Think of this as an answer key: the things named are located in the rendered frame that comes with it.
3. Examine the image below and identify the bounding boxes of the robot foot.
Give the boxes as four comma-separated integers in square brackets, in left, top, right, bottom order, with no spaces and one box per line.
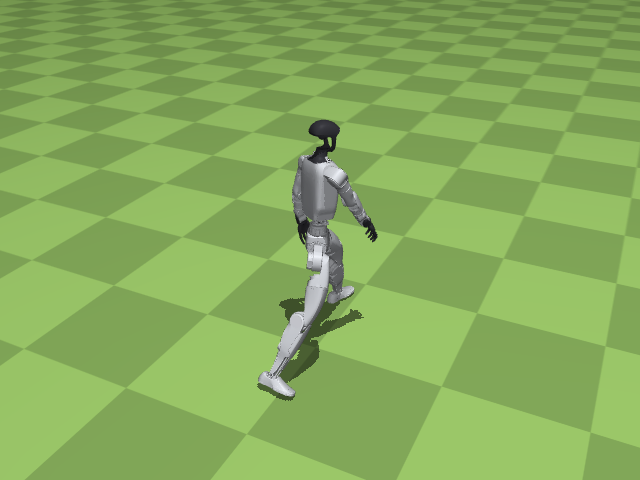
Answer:
[258,371,295,397]
[327,286,354,303]

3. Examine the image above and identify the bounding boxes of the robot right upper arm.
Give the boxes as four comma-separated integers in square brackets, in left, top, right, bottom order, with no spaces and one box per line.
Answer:
[323,166,357,207]

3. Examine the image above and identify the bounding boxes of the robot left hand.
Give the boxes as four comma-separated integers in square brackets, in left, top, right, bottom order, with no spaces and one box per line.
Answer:
[295,216,310,245]

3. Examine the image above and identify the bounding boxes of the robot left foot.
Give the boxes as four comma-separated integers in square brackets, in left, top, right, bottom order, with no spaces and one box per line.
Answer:
[327,286,354,303]

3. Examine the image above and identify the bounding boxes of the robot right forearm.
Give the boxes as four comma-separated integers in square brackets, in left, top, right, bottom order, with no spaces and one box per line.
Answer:
[348,191,370,226]

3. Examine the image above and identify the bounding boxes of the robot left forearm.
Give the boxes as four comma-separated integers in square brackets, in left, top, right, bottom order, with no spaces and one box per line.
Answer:
[292,192,307,223]

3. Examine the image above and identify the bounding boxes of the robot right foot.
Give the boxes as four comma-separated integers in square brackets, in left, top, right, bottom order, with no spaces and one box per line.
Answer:
[258,371,295,397]

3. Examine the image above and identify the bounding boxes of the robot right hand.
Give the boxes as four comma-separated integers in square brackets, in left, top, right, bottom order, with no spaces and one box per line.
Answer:
[362,219,377,242]

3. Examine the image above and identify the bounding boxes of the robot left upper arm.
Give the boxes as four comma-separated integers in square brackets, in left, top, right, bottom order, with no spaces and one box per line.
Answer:
[292,155,308,199]

